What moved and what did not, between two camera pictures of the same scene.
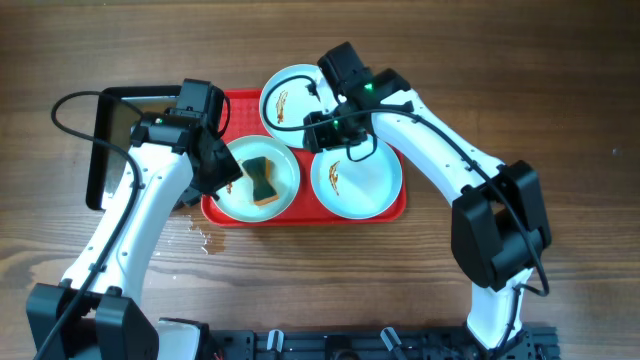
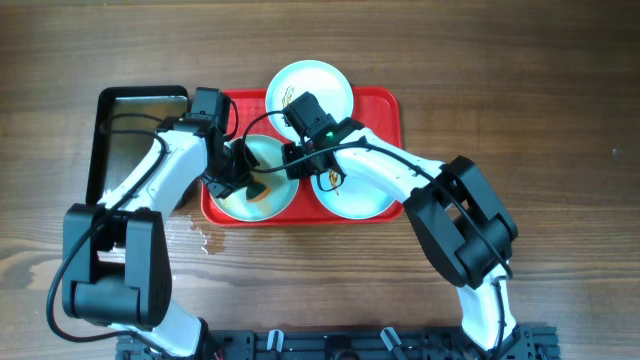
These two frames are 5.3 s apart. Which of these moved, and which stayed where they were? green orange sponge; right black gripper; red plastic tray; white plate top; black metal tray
Moved: right black gripper; green orange sponge
Stayed: black metal tray; red plastic tray; white plate top
